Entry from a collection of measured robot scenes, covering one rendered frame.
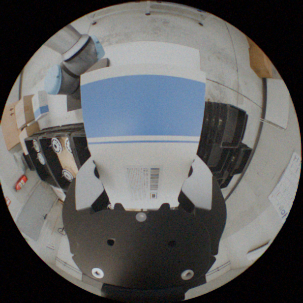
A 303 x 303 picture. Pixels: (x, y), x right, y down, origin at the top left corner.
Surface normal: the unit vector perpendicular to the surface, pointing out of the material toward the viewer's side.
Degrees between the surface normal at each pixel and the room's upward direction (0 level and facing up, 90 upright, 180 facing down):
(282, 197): 90
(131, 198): 0
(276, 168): 90
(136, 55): 0
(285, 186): 90
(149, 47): 0
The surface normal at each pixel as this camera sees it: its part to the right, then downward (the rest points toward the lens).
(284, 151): -1.00, 0.01
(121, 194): 0.04, 0.48
